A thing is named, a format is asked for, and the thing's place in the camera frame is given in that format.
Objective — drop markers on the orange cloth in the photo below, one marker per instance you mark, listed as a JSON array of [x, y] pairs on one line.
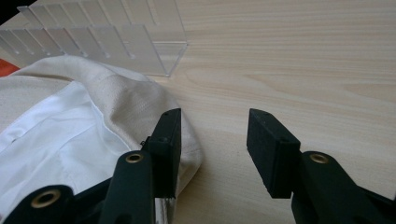
[[7, 67]]

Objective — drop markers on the clear acrylic divider rack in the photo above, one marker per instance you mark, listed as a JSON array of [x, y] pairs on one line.
[[102, 40]]

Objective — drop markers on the beige canvas bag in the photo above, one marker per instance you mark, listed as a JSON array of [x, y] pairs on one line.
[[130, 102]]

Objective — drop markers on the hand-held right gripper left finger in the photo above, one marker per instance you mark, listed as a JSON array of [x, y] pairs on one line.
[[165, 155]]

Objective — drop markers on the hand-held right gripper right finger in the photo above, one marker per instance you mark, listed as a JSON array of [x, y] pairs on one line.
[[274, 155]]

